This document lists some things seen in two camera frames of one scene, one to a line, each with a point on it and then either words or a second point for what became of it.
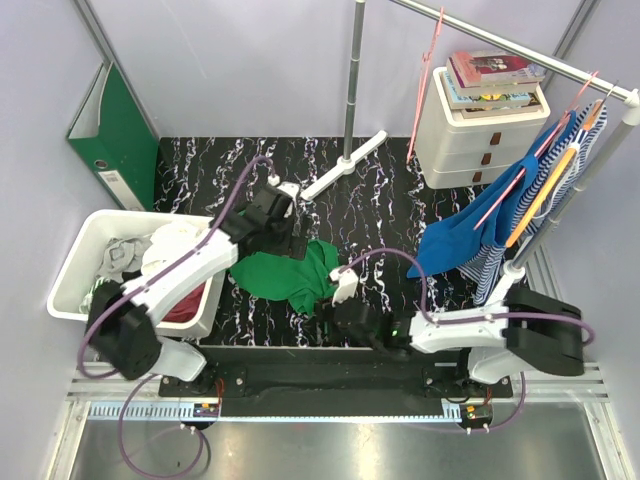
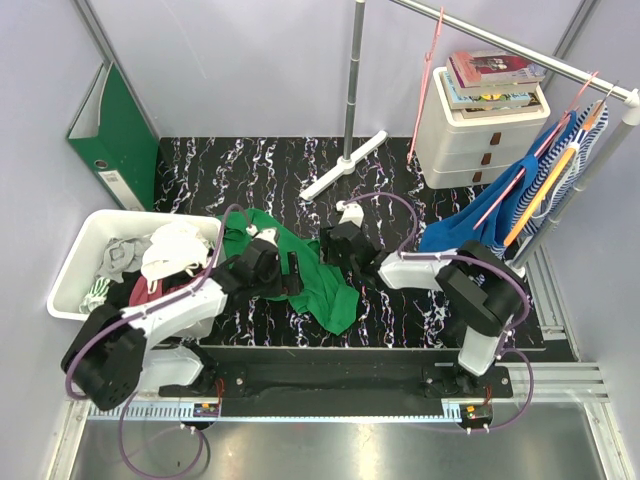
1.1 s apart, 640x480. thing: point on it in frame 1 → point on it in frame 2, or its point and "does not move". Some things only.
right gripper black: [326, 314] → [325, 242]
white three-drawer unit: [456, 152] does not move
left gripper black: [292, 246] → [286, 285]
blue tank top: [490, 216] does not move
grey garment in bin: [122, 256] does not move
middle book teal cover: [451, 97] does not move
